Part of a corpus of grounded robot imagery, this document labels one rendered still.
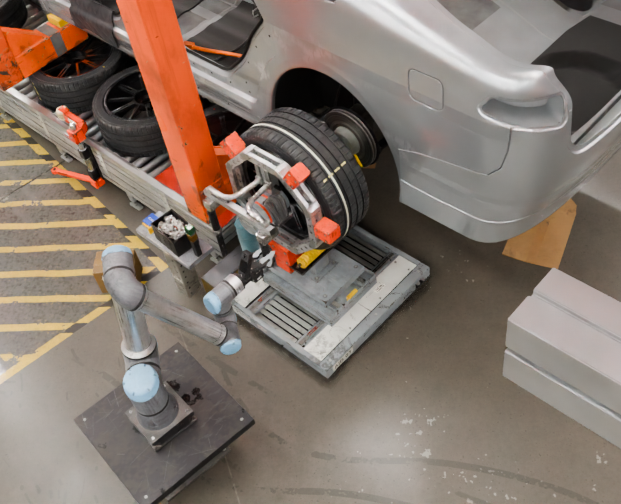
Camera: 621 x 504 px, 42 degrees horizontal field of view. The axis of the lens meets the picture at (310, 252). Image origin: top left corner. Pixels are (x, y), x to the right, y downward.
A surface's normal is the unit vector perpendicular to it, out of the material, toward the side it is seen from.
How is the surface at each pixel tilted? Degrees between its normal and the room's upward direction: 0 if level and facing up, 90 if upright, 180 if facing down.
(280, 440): 0
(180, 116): 90
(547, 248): 2
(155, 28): 90
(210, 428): 0
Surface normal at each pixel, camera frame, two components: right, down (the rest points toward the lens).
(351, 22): -0.68, 0.47
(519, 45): 0.13, -0.47
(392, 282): -0.12, -0.65
